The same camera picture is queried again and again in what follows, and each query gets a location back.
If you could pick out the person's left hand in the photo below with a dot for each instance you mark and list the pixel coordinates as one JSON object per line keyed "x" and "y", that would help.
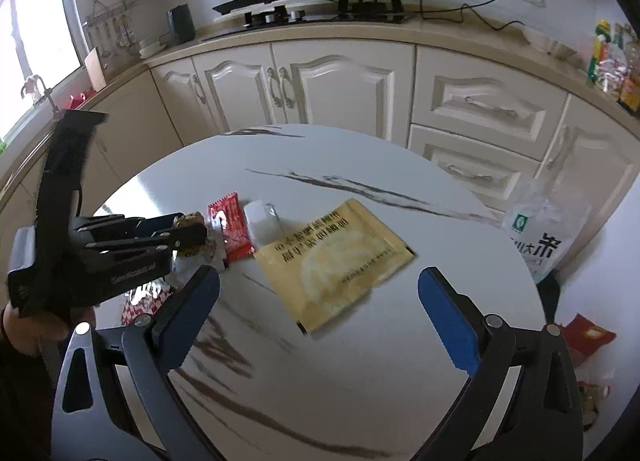
{"x": 30, "y": 333}

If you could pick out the clear white rice bag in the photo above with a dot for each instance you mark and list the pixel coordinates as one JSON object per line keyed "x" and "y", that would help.
{"x": 545, "y": 236}

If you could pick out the black gas stove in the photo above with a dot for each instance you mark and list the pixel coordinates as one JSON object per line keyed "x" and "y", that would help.
{"x": 370, "y": 10}

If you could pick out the metal kitchen faucet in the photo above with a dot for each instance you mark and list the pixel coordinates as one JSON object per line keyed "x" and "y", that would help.
{"x": 44, "y": 93}

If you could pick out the cream lower cabinets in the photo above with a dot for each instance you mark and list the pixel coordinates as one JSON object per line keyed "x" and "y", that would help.
{"x": 345, "y": 81}

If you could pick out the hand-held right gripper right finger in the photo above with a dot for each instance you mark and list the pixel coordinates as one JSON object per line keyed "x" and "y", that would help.
{"x": 450, "y": 326}

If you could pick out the crumpled white wrapper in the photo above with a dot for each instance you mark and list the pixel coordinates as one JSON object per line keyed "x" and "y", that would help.
{"x": 195, "y": 268}

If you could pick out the red pill blister pack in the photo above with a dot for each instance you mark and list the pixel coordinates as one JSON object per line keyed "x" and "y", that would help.
{"x": 145, "y": 306}

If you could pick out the red sachet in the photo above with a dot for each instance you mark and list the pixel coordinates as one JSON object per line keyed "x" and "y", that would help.
{"x": 230, "y": 231}

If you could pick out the cluster of condiment bottles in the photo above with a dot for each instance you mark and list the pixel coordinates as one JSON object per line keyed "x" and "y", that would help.
{"x": 617, "y": 66}

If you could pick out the kitchen window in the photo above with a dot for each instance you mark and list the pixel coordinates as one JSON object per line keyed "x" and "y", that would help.
{"x": 35, "y": 26}

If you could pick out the wooden cutting board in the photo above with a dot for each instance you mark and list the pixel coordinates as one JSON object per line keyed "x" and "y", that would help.
{"x": 95, "y": 68}

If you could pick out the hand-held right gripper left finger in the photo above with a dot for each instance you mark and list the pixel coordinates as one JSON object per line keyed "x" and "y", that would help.
{"x": 192, "y": 311}

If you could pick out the red packet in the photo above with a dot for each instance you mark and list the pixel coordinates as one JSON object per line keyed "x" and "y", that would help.
{"x": 582, "y": 338}

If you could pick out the colourful snack bag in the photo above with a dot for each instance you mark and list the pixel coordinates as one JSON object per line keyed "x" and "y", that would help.
{"x": 592, "y": 396}

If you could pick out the round marble table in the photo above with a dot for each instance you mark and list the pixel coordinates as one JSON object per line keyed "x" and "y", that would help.
{"x": 350, "y": 391}

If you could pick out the white board under cookers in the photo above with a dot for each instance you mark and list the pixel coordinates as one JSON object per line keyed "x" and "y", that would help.
{"x": 320, "y": 0}

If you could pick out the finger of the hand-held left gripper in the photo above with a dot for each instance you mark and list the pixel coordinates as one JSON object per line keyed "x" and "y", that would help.
{"x": 135, "y": 247}
{"x": 125, "y": 225}

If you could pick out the stack of white bowls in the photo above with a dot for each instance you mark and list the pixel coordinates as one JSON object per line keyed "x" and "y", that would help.
{"x": 152, "y": 47}

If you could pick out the black electric kettle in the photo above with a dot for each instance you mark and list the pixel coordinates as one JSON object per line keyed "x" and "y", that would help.
{"x": 181, "y": 23}

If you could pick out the yellow packet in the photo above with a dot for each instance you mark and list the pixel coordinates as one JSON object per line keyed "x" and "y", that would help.
{"x": 335, "y": 266}

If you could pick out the wall utensil rack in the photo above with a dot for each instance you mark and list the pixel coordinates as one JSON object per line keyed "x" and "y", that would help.
{"x": 107, "y": 23}

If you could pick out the small clear white pack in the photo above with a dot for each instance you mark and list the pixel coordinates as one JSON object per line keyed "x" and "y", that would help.
{"x": 260, "y": 228}

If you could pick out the red dish basin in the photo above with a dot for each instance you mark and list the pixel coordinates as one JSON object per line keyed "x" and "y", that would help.
{"x": 80, "y": 98}

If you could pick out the brown speckled snack wrapper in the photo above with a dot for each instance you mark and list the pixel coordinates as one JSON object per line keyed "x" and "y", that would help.
{"x": 190, "y": 252}

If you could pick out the white ceramic bowl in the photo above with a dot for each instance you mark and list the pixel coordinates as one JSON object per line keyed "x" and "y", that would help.
{"x": 550, "y": 46}

